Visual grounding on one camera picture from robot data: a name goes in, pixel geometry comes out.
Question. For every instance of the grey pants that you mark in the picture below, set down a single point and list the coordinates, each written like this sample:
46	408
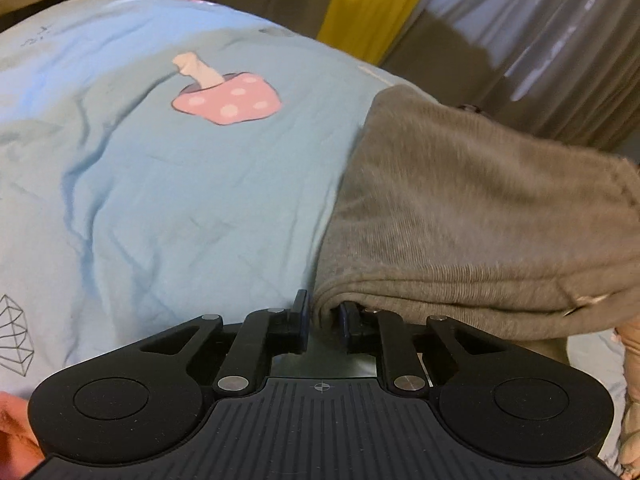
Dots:
444	212

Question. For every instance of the light blue patterned bedsheet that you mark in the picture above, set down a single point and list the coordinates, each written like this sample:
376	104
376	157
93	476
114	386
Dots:
167	159

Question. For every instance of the white sheer curtain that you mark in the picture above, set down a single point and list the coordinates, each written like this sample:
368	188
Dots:
493	52

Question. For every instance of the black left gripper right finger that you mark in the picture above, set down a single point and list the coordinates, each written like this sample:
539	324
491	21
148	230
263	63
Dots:
497	398

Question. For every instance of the yellow curtain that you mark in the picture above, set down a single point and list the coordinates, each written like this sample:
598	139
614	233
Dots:
364	29

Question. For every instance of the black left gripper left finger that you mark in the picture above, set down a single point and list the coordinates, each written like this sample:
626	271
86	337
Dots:
142	400

